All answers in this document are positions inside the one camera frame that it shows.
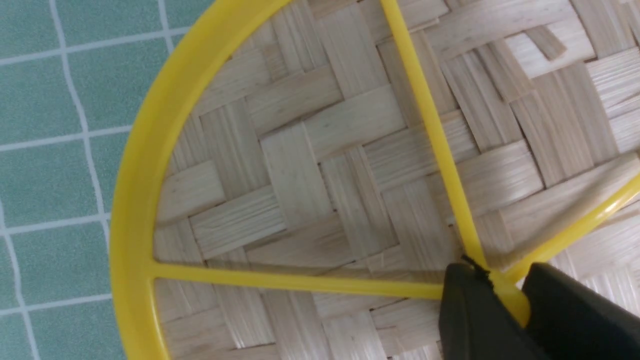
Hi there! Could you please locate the green checked tablecloth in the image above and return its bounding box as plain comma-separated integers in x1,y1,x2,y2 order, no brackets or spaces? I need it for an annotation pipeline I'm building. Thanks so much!
0,0,211,360

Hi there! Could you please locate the yellow-rimmed woven bamboo steamer lid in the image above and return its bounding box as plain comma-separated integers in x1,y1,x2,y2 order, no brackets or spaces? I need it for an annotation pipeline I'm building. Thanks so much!
110,0,639,360

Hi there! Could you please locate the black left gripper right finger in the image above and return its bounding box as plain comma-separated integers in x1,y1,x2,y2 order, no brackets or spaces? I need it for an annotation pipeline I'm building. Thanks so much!
522,263,640,360

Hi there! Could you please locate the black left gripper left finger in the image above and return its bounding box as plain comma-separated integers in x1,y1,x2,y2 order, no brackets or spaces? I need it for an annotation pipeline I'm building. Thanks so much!
438,255,546,360

